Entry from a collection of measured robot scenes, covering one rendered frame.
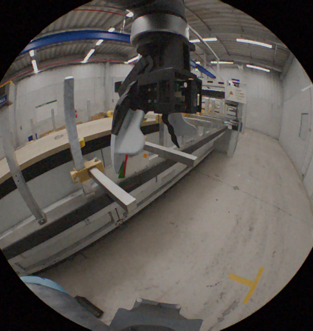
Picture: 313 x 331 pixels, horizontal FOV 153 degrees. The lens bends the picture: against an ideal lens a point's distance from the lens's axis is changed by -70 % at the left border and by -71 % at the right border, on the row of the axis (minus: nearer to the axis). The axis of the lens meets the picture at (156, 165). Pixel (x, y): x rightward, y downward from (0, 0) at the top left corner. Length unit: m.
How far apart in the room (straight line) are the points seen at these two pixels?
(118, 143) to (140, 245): 1.04
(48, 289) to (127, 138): 0.31
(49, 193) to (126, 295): 0.85
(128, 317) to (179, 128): 0.53
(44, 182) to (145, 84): 0.66
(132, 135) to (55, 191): 0.64
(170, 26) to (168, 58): 0.06
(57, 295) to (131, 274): 0.85
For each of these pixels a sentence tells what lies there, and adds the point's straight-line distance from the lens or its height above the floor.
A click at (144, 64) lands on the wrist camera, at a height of 1.10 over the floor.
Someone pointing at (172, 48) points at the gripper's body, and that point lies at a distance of 0.17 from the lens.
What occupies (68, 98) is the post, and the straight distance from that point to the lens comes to 0.44.
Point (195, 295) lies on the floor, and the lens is 1.07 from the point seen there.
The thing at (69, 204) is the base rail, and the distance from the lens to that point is 0.56.
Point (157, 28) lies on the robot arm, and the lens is 0.18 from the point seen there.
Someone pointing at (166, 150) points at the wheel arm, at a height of 0.86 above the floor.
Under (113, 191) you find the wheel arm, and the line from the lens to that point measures 0.34.
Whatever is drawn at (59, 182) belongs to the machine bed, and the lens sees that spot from 0.72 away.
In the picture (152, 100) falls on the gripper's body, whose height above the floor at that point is 1.04.
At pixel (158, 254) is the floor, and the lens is 1.10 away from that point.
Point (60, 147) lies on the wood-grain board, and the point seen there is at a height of 0.89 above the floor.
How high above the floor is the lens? 1.04
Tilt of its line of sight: 29 degrees down
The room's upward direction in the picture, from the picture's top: straight up
